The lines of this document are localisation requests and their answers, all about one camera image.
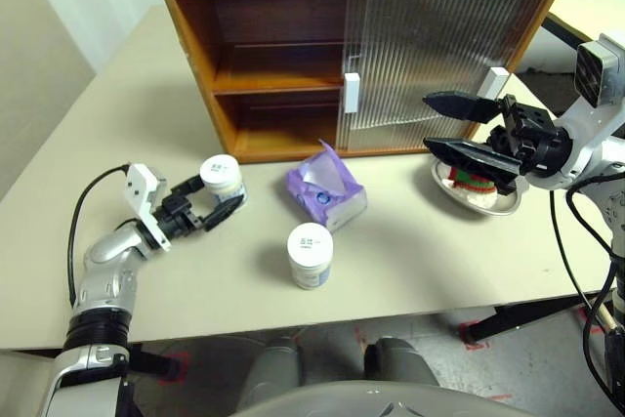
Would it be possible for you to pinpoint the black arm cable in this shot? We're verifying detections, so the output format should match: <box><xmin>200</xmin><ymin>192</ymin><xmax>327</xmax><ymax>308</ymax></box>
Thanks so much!
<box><xmin>66</xmin><ymin>165</ymin><xmax>129</xmax><ymax>306</ymax></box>
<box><xmin>549</xmin><ymin>177</ymin><xmax>625</xmax><ymax>408</ymax></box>

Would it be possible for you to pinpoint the purple tissue pack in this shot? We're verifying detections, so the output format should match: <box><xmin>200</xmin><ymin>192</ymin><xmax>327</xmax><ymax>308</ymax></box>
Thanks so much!
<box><xmin>285</xmin><ymin>139</ymin><xmax>368</xmax><ymax>233</ymax></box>

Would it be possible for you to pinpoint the white door handle block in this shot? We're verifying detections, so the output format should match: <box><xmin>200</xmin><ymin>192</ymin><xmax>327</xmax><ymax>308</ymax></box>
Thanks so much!
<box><xmin>477</xmin><ymin>66</ymin><xmax>509</xmax><ymax>101</ymax></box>
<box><xmin>343</xmin><ymin>72</ymin><xmax>361</xmax><ymax>115</ymax></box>

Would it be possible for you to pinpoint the wooden stick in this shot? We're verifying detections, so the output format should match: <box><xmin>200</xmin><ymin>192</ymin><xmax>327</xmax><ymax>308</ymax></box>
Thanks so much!
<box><xmin>598</xmin><ymin>299</ymin><xmax>617</xmax><ymax>333</ymax></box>

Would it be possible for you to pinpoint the ribbed clear sliding door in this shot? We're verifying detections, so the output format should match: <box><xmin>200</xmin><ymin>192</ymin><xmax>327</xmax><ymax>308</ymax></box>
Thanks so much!
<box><xmin>335</xmin><ymin>0</ymin><xmax>551</xmax><ymax>150</ymax></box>

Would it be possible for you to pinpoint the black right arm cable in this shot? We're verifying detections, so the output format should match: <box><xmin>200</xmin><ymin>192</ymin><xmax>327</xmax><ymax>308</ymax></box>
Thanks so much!
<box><xmin>549</xmin><ymin>177</ymin><xmax>625</xmax><ymax>408</ymax></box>

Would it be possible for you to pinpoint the silver robot torso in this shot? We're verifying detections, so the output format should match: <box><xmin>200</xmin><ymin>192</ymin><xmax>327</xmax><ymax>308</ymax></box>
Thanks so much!
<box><xmin>233</xmin><ymin>380</ymin><xmax>538</xmax><ymax>417</ymax></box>

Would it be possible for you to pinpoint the shiny metal bowl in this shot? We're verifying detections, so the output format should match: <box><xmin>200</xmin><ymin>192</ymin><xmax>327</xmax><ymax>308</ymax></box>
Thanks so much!
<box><xmin>430</xmin><ymin>158</ymin><xmax>531</xmax><ymax>217</ymax></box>

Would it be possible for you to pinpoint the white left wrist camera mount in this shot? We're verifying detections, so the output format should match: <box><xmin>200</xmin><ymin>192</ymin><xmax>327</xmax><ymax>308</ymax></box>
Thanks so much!
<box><xmin>121</xmin><ymin>162</ymin><xmax>172</xmax><ymax>253</ymax></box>

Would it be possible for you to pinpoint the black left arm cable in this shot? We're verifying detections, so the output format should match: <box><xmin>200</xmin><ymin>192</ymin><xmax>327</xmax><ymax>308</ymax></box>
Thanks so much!
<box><xmin>66</xmin><ymin>165</ymin><xmax>129</xmax><ymax>306</ymax></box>

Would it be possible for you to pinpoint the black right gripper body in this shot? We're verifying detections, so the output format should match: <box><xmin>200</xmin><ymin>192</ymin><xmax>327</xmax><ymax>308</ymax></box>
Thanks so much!
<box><xmin>485</xmin><ymin>94</ymin><xmax>572</xmax><ymax>179</ymax></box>

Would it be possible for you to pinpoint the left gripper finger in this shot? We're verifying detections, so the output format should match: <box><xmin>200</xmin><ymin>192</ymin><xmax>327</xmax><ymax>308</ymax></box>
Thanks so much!
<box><xmin>169</xmin><ymin>175</ymin><xmax>206</xmax><ymax>196</ymax></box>
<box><xmin>202</xmin><ymin>194</ymin><xmax>246</xmax><ymax>233</ymax></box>

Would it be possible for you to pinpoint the white red green plush toy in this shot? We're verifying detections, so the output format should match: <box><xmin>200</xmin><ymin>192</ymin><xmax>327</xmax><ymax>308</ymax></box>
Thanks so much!
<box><xmin>446</xmin><ymin>165</ymin><xmax>499</xmax><ymax>208</ymax></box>

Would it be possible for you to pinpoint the white bottle with blue print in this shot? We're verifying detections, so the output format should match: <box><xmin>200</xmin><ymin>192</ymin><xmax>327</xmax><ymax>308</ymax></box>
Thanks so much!
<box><xmin>286</xmin><ymin>223</ymin><xmax>335</xmax><ymax>291</ymax></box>
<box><xmin>198</xmin><ymin>154</ymin><xmax>246</xmax><ymax>204</ymax></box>

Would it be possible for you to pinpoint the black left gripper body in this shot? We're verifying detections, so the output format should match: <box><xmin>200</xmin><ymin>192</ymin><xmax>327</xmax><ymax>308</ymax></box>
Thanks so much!
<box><xmin>154</xmin><ymin>189</ymin><xmax>206</xmax><ymax>241</ymax></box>

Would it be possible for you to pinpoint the black table leg frame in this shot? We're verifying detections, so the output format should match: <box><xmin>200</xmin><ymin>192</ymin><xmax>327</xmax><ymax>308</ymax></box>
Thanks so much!
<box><xmin>458</xmin><ymin>289</ymin><xmax>616</xmax><ymax>345</ymax></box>
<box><xmin>127</xmin><ymin>343</ymin><xmax>180</xmax><ymax>380</ymax></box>

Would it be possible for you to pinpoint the dark grey rounded shape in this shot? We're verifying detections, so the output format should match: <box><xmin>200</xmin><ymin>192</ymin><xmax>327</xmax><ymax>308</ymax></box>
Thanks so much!
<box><xmin>364</xmin><ymin>336</ymin><xmax>440</xmax><ymax>389</ymax></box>

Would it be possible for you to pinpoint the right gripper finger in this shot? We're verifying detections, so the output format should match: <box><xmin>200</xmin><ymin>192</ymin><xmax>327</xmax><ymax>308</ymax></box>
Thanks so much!
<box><xmin>422</xmin><ymin>137</ymin><xmax>521</xmax><ymax>197</ymax></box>
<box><xmin>422</xmin><ymin>91</ymin><xmax>500</xmax><ymax>124</ymax></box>

